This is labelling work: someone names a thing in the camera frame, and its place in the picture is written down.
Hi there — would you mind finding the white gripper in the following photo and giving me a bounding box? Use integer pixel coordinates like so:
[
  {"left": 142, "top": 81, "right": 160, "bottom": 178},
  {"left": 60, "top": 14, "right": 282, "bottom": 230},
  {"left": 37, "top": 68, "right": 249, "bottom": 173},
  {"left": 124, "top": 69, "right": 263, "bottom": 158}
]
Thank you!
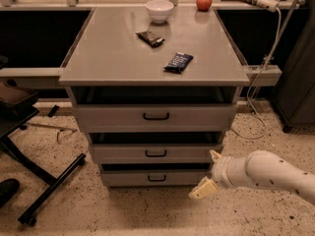
[{"left": 189, "top": 149, "right": 248, "bottom": 200}]

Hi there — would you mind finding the grey drawer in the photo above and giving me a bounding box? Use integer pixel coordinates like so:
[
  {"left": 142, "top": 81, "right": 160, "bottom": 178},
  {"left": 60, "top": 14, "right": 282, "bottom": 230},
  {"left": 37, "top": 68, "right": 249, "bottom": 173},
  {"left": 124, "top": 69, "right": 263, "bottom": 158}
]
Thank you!
[
  {"left": 89, "top": 144, "right": 222, "bottom": 164},
  {"left": 100, "top": 170, "right": 210, "bottom": 188},
  {"left": 73, "top": 104, "right": 236, "bottom": 133}
]

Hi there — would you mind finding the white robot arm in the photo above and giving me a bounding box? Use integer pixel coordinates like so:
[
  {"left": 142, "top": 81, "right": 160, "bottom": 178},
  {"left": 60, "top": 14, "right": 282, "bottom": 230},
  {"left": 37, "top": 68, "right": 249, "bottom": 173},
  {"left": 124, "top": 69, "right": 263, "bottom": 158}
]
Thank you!
[{"left": 189, "top": 150, "right": 315, "bottom": 205}]

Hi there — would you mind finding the grey drawer cabinet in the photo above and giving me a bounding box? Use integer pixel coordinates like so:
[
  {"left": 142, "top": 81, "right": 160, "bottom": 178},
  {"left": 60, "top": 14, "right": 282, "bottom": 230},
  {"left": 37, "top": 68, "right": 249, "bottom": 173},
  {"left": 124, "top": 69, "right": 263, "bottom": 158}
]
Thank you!
[{"left": 60, "top": 6, "right": 248, "bottom": 174}]

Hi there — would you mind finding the grey bottom drawer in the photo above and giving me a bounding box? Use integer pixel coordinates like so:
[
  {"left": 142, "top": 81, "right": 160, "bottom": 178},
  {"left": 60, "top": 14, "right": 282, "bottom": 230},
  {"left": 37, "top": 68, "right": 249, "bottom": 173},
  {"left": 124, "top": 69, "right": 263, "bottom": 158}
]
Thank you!
[{"left": 100, "top": 170, "right": 210, "bottom": 188}]

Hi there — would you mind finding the grey top drawer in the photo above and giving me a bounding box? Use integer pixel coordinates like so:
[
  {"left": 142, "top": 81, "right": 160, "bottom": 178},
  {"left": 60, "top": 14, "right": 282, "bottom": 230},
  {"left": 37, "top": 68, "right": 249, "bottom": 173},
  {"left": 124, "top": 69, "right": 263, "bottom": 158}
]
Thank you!
[{"left": 73, "top": 104, "right": 236, "bottom": 133}]

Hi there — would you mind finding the dark grey cabinet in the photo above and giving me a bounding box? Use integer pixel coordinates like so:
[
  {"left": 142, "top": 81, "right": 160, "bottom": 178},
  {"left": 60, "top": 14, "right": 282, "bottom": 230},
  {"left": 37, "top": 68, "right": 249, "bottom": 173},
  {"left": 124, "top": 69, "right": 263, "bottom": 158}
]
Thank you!
[{"left": 272, "top": 8, "right": 315, "bottom": 133}]

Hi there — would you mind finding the dark blue snack bar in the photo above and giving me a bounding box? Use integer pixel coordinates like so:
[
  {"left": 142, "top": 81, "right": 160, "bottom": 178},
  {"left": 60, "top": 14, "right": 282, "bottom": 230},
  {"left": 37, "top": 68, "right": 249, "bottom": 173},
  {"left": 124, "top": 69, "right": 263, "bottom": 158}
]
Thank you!
[{"left": 164, "top": 52, "right": 193, "bottom": 74}]

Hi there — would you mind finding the dark brown snack bar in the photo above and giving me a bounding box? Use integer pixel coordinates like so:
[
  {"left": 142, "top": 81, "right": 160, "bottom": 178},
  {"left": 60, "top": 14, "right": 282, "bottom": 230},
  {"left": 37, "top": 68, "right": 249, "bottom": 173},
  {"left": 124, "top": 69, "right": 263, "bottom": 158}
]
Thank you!
[{"left": 136, "top": 30, "right": 164, "bottom": 47}]

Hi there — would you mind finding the white ceramic bowl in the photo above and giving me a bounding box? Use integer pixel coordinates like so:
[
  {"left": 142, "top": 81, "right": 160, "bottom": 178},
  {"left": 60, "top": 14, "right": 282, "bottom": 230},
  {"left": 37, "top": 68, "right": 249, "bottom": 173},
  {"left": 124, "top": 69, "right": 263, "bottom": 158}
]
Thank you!
[{"left": 146, "top": 0, "right": 174, "bottom": 24}]

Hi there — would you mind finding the red apple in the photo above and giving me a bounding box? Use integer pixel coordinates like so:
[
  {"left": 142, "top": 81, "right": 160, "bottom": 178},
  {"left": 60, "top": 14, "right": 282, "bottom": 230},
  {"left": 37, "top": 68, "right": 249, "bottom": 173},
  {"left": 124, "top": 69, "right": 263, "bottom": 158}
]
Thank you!
[{"left": 196, "top": 0, "right": 213, "bottom": 11}]

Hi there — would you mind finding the black shoe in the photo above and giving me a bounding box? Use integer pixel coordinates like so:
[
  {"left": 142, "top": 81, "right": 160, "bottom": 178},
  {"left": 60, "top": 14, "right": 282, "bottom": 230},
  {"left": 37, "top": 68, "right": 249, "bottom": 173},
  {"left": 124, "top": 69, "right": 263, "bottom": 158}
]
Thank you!
[{"left": 0, "top": 179, "right": 20, "bottom": 207}]

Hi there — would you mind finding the black office chair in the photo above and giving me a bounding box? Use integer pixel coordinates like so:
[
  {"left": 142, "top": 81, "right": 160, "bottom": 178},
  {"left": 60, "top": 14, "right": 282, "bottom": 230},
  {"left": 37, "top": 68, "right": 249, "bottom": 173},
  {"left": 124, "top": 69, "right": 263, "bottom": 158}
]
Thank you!
[{"left": 0, "top": 55, "right": 87, "bottom": 227}]

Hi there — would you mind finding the white power cable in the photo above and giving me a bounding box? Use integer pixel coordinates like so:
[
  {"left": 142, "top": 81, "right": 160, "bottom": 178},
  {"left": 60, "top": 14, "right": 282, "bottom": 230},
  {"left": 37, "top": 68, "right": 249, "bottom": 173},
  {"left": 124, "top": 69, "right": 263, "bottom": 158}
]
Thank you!
[{"left": 229, "top": 7, "right": 283, "bottom": 141}]

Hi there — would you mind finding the grey metal rail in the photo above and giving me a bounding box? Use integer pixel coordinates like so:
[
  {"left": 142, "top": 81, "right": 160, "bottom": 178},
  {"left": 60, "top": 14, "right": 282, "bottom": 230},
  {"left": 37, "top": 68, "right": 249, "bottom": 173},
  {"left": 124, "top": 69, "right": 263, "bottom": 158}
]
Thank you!
[{"left": 0, "top": 68, "right": 62, "bottom": 89}]

